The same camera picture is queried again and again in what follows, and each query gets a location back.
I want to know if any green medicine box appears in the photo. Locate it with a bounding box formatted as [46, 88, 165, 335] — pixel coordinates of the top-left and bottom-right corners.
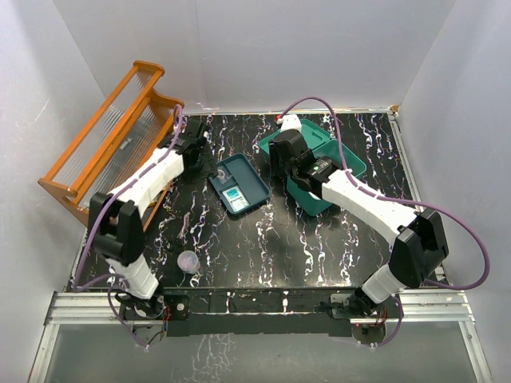
[258, 118, 367, 218]

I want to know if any small clear bag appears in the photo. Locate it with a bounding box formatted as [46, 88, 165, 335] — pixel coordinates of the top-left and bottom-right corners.
[214, 167, 232, 185]

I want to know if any blue divided tray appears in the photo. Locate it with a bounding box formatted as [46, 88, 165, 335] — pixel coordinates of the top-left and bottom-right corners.
[208, 153, 271, 216]

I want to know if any teal white wipe packet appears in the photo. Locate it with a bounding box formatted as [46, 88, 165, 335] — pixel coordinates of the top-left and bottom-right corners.
[223, 186, 249, 213]

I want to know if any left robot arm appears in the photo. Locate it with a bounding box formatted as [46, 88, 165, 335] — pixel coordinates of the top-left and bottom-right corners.
[89, 119, 216, 318]

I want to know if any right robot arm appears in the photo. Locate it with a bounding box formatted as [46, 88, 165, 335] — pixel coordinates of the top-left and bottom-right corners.
[268, 129, 449, 317]

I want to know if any orange wooden shelf rack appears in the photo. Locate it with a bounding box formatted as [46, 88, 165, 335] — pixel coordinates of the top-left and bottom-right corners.
[38, 61, 183, 225]

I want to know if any clear plastic cup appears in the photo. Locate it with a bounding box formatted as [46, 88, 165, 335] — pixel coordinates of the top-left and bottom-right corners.
[177, 251, 200, 274]

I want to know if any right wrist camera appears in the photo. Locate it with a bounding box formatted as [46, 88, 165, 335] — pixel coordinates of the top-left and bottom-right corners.
[275, 114, 302, 132]

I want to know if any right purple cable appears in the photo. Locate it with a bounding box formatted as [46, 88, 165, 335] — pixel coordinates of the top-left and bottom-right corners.
[279, 96, 491, 348]

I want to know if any purple cable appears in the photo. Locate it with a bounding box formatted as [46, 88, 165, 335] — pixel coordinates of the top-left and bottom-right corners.
[71, 104, 187, 348]
[279, 96, 491, 348]

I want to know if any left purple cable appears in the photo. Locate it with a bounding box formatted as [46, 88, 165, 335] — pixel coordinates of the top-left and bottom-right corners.
[71, 104, 187, 348]

